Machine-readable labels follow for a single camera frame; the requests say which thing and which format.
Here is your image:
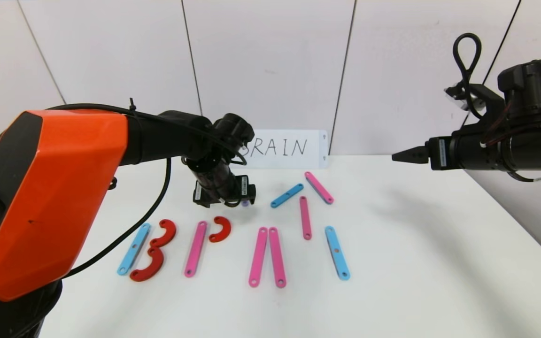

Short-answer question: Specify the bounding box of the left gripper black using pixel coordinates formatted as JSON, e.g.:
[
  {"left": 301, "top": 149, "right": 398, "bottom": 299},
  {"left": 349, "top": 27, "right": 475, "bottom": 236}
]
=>
[{"left": 193, "top": 161, "right": 256, "bottom": 208}]

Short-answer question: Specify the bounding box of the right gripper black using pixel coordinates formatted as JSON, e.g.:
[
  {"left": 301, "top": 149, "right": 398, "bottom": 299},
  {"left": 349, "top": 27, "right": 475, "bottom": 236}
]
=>
[{"left": 391, "top": 132, "right": 500, "bottom": 171}]

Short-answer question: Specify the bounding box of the small red curved piece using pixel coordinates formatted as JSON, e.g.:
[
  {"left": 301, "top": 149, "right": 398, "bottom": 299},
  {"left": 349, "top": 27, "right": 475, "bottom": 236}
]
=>
[{"left": 209, "top": 216, "right": 232, "bottom": 243}]

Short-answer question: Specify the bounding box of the long pink bar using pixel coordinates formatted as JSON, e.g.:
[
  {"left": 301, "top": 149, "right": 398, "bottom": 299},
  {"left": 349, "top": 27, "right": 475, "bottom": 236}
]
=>
[
  {"left": 269, "top": 227, "right": 287, "bottom": 288},
  {"left": 185, "top": 221, "right": 208, "bottom": 277},
  {"left": 249, "top": 227, "right": 269, "bottom": 287},
  {"left": 300, "top": 196, "right": 312, "bottom": 240}
]

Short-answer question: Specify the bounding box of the white BRAIN sign card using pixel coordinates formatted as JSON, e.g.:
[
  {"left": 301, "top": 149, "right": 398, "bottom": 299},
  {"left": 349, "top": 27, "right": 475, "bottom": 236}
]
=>
[{"left": 242, "top": 130, "right": 328, "bottom": 169}]

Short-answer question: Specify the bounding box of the short blue bar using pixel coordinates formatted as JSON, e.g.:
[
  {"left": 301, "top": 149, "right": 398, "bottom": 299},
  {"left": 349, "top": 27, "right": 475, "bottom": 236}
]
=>
[{"left": 270, "top": 184, "right": 304, "bottom": 208}]

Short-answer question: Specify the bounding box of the pink bar with grey underside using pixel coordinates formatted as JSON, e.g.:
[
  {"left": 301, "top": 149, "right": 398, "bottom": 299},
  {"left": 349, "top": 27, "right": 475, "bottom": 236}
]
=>
[{"left": 304, "top": 172, "right": 334, "bottom": 205}]

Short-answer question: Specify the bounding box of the long blue bar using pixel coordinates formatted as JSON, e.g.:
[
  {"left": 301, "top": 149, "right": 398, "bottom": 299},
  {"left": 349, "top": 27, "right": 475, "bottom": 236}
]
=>
[
  {"left": 117, "top": 223, "right": 151, "bottom": 276},
  {"left": 325, "top": 226, "right": 350, "bottom": 281}
]

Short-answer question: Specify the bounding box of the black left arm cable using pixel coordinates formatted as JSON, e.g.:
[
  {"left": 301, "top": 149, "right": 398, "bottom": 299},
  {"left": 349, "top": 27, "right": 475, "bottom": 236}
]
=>
[{"left": 0, "top": 98, "right": 247, "bottom": 280}]

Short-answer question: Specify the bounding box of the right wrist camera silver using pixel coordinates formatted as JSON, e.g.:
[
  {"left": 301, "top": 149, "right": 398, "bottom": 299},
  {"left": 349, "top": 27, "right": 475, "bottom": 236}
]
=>
[{"left": 444, "top": 84, "right": 487, "bottom": 111}]

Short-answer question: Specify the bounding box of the black looped camera cable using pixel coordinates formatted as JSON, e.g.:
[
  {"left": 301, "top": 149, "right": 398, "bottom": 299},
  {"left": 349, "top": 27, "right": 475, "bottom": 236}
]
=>
[{"left": 453, "top": 33, "right": 485, "bottom": 119}]

